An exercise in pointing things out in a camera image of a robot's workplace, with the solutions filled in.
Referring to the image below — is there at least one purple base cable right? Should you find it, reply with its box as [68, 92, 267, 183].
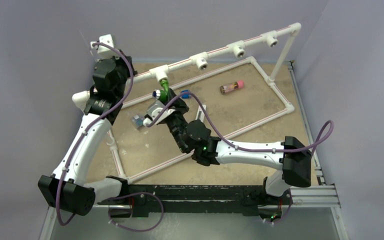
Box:
[263, 195, 294, 226]

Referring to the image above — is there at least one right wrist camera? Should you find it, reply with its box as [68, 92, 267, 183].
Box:
[142, 100, 176, 128]

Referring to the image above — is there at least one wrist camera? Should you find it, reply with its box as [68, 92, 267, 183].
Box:
[90, 34, 117, 59]
[142, 100, 176, 128]

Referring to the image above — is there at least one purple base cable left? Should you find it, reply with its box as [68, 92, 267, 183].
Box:
[107, 192, 165, 233]

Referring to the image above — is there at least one white PVC pipe frame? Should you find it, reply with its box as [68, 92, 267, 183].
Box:
[72, 22, 302, 184]

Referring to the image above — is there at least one white plastic clip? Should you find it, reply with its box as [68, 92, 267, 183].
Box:
[195, 104, 207, 122]

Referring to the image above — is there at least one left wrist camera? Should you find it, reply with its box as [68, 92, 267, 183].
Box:
[90, 34, 117, 59]

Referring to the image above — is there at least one blue grey small block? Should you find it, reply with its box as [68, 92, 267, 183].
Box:
[180, 90, 191, 99]

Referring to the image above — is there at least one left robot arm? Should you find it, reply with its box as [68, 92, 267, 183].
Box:
[37, 54, 137, 216]

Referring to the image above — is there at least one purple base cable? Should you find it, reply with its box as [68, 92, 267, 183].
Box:
[263, 195, 294, 226]
[107, 192, 165, 233]

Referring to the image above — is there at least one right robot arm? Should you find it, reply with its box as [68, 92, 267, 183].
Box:
[151, 90, 312, 204]

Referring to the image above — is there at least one pink capped small bottle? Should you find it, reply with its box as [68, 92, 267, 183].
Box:
[219, 80, 245, 95]

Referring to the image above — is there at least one small blue foil packet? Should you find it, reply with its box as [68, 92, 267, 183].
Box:
[131, 114, 145, 130]

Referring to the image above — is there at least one green plastic water faucet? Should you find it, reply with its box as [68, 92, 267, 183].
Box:
[152, 78, 169, 103]

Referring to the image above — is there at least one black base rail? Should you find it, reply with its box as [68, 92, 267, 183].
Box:
[98, 184, 293, 220]

